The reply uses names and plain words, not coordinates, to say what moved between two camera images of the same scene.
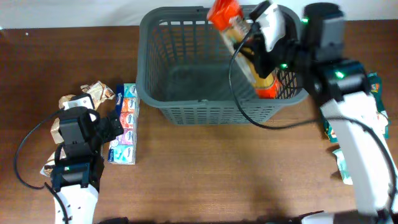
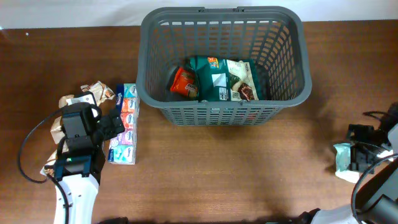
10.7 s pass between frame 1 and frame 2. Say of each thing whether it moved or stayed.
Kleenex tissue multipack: stayed
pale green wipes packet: stayed
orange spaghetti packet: moved
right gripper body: moved
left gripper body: stayed
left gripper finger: stayed
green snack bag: moved
